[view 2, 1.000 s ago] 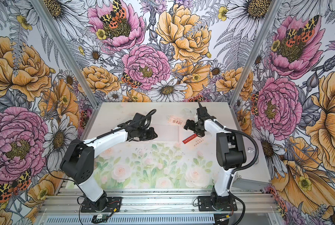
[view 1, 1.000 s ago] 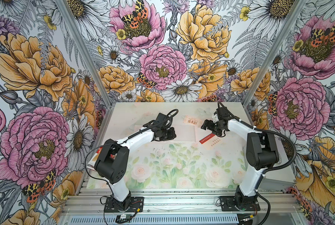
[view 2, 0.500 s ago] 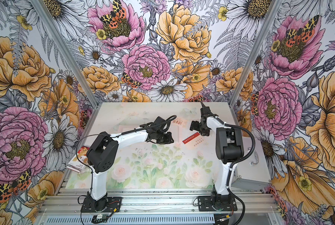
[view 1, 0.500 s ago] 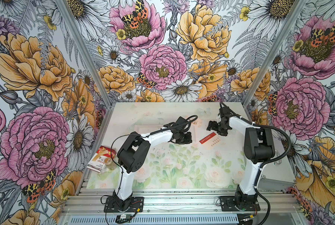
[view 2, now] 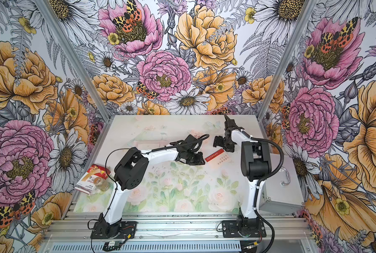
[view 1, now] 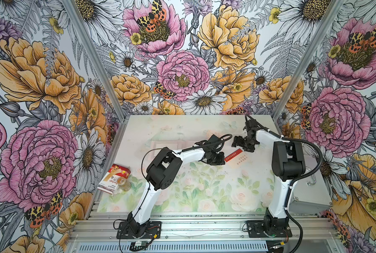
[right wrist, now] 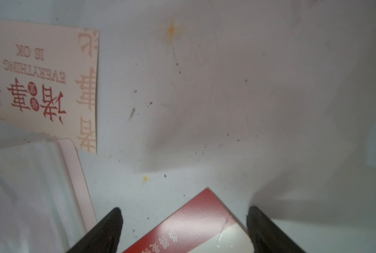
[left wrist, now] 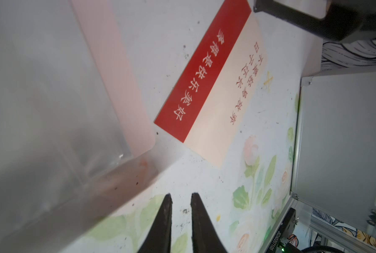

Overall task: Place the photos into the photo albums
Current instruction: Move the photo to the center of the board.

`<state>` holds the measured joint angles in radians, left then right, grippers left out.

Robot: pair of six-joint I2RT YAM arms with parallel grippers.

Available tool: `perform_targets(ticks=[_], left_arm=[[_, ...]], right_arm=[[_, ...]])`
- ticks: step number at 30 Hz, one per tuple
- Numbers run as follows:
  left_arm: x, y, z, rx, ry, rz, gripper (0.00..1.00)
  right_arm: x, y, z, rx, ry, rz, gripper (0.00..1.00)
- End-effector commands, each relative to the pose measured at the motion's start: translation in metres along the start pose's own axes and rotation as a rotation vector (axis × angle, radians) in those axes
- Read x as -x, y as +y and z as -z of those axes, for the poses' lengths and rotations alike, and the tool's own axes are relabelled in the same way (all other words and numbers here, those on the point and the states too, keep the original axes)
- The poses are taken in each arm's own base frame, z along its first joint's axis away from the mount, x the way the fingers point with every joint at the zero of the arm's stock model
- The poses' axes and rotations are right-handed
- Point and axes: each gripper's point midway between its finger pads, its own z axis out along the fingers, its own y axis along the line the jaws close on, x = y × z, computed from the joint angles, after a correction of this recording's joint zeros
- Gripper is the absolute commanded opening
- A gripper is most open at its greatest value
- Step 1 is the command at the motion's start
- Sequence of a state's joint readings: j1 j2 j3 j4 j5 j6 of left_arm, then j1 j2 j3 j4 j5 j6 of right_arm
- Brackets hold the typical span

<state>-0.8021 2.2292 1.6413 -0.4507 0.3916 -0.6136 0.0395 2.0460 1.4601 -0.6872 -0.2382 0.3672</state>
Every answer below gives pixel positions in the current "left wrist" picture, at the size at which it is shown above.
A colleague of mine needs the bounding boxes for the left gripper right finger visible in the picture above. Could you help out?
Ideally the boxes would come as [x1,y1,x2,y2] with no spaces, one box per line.
[191,192,227,253]

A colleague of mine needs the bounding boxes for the silver aluminium case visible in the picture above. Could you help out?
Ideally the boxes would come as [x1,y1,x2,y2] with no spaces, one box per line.
[291,66,376,235]

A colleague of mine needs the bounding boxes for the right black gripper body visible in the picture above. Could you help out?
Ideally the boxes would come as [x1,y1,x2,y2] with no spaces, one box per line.
[253,0,376,43]

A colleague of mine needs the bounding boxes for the pink elephant photo album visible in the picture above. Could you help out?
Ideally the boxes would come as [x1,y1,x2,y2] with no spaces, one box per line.
[0,0,158,253]

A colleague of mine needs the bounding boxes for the red and pink card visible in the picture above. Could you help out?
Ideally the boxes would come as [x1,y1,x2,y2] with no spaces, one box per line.
[155,1,268,166]

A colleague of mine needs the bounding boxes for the aluminium front rail frame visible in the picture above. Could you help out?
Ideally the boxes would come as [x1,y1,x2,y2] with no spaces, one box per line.
[259,197,376,253]

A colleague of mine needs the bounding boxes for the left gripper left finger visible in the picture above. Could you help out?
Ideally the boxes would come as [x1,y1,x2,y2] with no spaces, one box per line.
[138,194,173,253]

